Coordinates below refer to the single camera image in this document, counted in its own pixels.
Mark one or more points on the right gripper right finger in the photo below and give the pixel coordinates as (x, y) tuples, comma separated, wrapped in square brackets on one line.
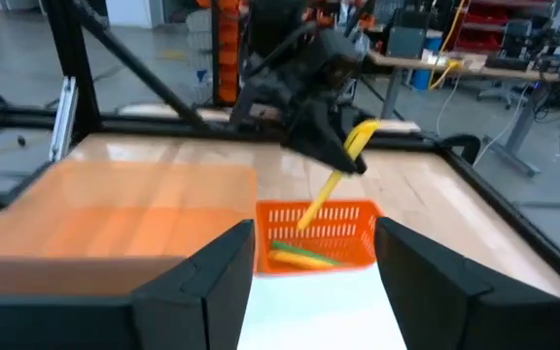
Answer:
[(445, 311)]

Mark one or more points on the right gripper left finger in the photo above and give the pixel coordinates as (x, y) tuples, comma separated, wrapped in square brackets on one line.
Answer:
[(187, 311)]

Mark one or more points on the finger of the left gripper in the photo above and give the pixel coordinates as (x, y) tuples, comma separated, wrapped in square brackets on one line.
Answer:
[(359, 166), (319, 136)]

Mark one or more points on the orange slotted basket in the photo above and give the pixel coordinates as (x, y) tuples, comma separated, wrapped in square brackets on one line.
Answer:
[(358, 243)]

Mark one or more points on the green thin marker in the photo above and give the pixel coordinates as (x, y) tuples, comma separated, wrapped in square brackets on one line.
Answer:
[(299, 250)]

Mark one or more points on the translucent orange bin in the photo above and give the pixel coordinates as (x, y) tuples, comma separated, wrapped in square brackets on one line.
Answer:
[(115, 219)]

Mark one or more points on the white plastic bin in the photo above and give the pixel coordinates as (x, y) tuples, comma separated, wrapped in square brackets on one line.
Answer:
[(319, 311)]

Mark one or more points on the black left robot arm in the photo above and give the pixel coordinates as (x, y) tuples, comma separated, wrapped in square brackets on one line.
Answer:
[(280, 29)]

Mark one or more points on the orange parts rack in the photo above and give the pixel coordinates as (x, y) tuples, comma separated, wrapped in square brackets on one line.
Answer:
[(227, 58)]

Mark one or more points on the blue barrel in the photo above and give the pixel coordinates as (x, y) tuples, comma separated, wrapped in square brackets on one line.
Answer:
[(423, 78)]

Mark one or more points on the dark grey box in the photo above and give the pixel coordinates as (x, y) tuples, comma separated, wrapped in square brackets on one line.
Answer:
[(406, 41)]

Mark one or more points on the black office chair base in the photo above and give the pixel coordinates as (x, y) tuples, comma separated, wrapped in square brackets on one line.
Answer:
[(503, 92)]

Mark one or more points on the wooden workbench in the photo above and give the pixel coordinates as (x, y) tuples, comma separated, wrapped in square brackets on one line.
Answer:
[(503, 74)]

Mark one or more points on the red tool cabinet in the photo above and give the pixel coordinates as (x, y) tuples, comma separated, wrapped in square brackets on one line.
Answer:
[(484, 26)]

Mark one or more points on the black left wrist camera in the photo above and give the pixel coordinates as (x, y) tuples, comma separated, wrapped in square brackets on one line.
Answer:
[(336, 60)]

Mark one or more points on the black aluminium rig frame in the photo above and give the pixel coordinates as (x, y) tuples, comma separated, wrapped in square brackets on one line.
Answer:
[(73, 48)]

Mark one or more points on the silver aluminium bracket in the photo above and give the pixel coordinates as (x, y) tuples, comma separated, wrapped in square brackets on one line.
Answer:
[(63, 121)]

